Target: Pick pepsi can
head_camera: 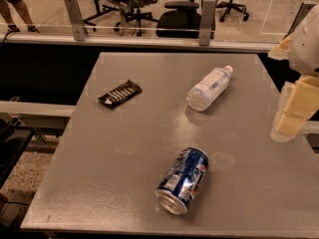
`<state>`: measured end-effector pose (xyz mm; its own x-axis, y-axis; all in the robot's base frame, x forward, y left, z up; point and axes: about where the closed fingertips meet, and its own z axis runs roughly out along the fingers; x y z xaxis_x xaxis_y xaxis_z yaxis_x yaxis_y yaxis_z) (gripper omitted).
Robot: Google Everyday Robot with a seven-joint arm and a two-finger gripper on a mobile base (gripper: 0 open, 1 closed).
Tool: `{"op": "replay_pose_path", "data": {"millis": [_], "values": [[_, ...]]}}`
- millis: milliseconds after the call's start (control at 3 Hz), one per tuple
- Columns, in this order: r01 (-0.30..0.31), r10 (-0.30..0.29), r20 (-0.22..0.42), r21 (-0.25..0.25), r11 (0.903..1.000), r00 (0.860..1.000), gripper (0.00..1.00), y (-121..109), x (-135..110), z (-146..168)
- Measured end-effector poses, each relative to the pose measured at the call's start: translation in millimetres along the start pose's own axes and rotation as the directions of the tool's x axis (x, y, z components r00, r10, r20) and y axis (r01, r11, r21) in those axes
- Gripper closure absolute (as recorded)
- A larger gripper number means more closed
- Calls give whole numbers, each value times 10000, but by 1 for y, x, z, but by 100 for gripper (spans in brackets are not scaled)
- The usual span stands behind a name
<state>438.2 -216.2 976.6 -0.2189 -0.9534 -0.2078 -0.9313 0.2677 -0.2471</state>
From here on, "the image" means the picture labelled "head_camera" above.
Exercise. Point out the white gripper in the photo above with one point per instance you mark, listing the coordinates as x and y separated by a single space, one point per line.
306 50

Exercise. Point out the blue pepsi can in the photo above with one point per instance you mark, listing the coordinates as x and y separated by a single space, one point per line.
182 181

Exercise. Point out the clear plastic water bottle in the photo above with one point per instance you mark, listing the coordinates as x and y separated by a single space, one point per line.
204 93

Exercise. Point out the black office chair center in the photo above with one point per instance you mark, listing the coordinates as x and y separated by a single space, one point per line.
181 20

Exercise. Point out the black snack bar wrapper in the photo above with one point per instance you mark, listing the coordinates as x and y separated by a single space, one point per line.
120 94

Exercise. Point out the black office chair left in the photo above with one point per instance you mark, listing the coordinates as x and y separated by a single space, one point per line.
130 10

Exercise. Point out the black equipment at left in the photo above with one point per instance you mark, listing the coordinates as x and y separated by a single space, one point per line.
13 141

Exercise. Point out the person legs standing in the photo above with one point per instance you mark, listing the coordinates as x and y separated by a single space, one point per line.
22 10

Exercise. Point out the grey right barrier post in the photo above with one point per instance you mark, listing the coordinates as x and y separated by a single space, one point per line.
303 10

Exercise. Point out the grey barrier post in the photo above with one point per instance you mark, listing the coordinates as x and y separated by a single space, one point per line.
75 17
207 22
303 10

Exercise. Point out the grey middle barrier post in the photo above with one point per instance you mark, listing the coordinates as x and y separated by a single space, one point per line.
207 22

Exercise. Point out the grey left barrier post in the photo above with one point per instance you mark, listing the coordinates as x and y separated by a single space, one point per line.
75 17

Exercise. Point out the grey side rail frame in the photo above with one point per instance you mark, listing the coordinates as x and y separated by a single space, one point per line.
37 115

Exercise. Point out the grey barrier base rail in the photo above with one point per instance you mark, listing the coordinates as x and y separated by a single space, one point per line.
134 42

